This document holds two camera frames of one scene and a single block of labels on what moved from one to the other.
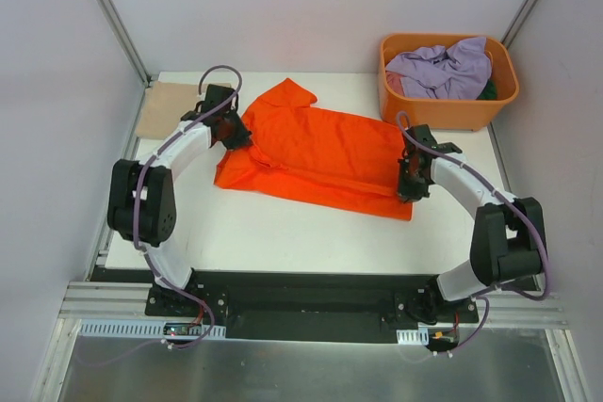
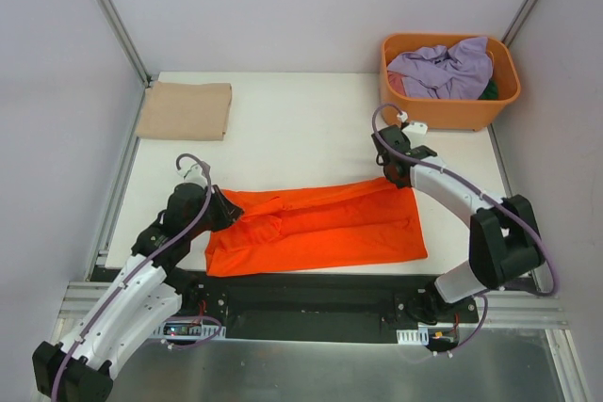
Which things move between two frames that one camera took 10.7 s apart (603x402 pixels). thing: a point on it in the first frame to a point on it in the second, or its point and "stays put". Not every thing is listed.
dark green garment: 490,91 stays put
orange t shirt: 301,152 to 349,222
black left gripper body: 236,134 to 219,209
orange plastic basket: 446,113 stays put
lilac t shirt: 458,72 stays put
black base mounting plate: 320,306 stays put
